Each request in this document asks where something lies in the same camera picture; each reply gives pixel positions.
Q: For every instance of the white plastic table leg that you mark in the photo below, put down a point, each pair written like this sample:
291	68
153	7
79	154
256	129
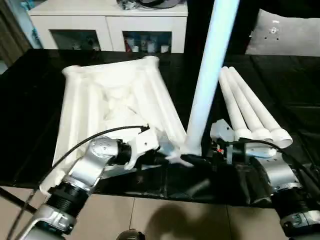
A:
260	107
207	75
232	107
246	107

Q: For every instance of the white cabinet with glass doors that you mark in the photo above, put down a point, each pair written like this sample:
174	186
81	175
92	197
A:
105	22

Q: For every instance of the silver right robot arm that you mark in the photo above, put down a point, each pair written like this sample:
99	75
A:
277	172

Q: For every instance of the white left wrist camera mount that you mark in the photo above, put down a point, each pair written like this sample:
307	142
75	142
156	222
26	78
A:
145	142

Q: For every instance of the grey bag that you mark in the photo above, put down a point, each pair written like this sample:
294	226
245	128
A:
160	2

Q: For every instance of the brown curtain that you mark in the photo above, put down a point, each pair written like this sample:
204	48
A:
12	32

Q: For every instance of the black metal frame bar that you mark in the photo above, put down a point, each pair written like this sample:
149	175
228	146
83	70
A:
15	198

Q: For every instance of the black mat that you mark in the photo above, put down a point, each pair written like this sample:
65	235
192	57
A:
287	100

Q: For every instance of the white plastic table top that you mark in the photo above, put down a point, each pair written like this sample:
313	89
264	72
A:
87	100

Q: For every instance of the grey cushion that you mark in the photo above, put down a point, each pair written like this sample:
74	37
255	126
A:
287	35

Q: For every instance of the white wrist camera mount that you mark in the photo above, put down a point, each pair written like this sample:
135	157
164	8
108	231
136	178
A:
145	142
221	130

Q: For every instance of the small white jar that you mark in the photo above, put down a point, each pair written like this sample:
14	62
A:
136	49
164	48

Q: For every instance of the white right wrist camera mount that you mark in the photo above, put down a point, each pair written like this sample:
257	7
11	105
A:
221	130

